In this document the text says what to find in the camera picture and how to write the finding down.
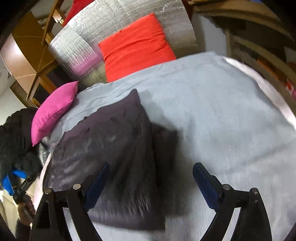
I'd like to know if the dark grey garment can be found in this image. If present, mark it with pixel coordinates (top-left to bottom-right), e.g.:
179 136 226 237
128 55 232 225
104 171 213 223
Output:
43 90 178 230

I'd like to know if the black clothes pile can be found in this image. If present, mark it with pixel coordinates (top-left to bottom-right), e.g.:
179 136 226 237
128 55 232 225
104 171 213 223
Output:
1 108 42 182

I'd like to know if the person left hand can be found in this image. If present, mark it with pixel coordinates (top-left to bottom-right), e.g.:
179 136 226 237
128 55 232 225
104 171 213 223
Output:
18 194 36 226

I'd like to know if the blue jacket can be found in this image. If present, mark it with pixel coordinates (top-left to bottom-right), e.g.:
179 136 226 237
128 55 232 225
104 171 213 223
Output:
2 169 27 196

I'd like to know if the pink cushion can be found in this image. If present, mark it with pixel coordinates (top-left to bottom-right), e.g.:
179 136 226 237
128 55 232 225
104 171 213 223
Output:
31 81 78 146

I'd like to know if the light grey bed blanket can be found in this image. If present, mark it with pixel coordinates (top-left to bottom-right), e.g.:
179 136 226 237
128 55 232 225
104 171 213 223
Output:
49 52 295 240

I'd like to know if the brown wooden cabinet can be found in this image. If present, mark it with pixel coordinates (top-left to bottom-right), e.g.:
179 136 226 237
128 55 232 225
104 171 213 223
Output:
1 12 73 107

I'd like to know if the silver foil insulation panel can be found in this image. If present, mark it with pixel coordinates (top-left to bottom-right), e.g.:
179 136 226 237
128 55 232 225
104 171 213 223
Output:
49 0 198 91

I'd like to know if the red square cushion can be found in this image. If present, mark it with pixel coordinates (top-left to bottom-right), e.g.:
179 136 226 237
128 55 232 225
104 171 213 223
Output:
98 13 176 83

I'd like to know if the red plush blanket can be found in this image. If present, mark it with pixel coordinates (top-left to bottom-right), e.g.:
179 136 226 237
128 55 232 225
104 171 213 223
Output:
62 0 94 27

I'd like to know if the wooden shelf unit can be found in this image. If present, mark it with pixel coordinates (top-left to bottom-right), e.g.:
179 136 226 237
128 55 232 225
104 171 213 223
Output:
186 1 295 98

